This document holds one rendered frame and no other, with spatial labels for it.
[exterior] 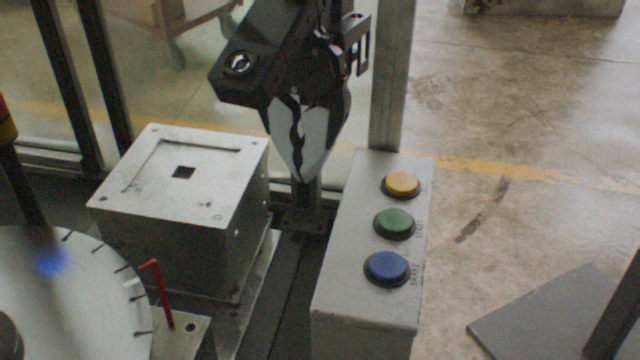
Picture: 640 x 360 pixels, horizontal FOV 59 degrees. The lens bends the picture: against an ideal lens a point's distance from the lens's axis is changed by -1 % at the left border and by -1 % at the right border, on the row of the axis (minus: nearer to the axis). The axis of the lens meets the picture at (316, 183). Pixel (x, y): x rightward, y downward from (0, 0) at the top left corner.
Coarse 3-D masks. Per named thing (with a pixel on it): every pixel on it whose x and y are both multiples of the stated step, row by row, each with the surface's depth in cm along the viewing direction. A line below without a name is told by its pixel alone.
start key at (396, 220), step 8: (392, 208) 67; (400, 208) 67; (384, 216) 66; (392, 216) 66; (400, 216) 66; (408, 216) 66; (384, 224) 65; (392, 224) 65; (400, 224) 65; (408, 224) 65; (392, 232) 64; (400, 232) 64
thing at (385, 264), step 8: (376, 256) 61; (384, 256) 61; (392, 256) 61; (400, 256) 61; (368, 264) 61; (376, 264) 60; (384, 264) 60; (392, 264) 60; (400, 264) 60; (376, 272) 60; (384, 272) 60; (392, 272) 60; (400, 272) 60; (384, 280) 59; (392, 280) 59
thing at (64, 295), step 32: (0, 256) 56; (32, 256) 56; (64, 256) 56; (96, 256) 56; (0, 288) 53; (32, 288) 53; (64, 288) 53; (96, 288) 53; (128, 288) 53; (32, 320) 50; (64, 320) 50; (96, 320) 50; (128, 320) 50; (32, 352) 47; (64, 352) 47; (96, 352) 47; (128, 352) 47
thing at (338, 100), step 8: (336, 80) 46; (344, 80) 46; (336, 88) 46; (344, 88) 46; (328, 96) 47; (336, 96) 47; (344, 96) 47; (320, 104) 48; (328, 104) 48; (336, 104) 47; (344, 104) 47; (336, 112) 48; (344, 112) 47; (336, 120) 48; (344, 120) 48; (328, 128) 49; (336, 128) 48; (328, 136) 49; (336, 136) 49; (328, 144) 50
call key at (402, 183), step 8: (392, 176) 71; (400, 176) 71; (408, 176) 71; (392, 184) 70; (400, 184) 70; (408, 184) 70; (416, 184) 70; (392, 192) 70; (400, 192) 70; (408, 192) 70
